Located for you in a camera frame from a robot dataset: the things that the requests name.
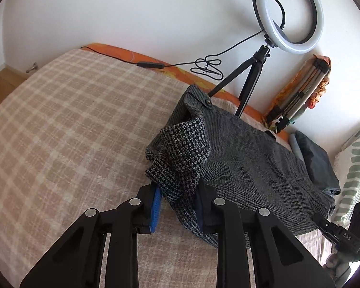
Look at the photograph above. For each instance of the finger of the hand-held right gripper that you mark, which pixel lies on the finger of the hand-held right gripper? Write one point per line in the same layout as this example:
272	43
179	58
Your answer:
337	234

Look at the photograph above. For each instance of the metal door stop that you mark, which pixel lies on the metal door stop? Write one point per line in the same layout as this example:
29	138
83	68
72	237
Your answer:
32	67

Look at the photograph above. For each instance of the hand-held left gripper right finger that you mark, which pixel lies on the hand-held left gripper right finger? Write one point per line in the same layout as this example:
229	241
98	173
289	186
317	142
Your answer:
207	216

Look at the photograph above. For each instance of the orange patterned bed sheet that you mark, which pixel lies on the orange patterned bed sheet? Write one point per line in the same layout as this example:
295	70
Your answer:
174	70

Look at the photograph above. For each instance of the folded grey tripod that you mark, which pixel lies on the folded grey tripod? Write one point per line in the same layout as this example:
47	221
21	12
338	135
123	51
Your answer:
289	88

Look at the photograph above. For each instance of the folded silver tripod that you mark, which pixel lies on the folded silver tripod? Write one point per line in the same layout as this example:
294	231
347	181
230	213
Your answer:
303	91

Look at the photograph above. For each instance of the grey houndstooth pants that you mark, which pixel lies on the grey houndstooth pants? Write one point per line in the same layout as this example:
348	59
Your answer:
243	168

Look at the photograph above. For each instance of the green striped white pillow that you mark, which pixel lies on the green striped white pillow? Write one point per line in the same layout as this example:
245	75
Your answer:
355	174

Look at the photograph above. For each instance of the folded blue jeans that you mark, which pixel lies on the folded blue jeans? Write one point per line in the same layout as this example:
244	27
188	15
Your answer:
333	192

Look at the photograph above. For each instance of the dark grey folded garment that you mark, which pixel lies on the dark grey folded garment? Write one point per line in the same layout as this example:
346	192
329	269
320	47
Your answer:
321	159

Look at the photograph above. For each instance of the light blue folded garment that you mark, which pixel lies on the light blue folded garment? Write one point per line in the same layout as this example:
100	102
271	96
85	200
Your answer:
296	147

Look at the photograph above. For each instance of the beige checked blanket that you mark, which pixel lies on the beige checked blanket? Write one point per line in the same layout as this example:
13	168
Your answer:
78	132

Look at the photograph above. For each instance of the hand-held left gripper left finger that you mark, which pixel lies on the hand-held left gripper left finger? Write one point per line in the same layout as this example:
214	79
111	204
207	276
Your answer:
154	210

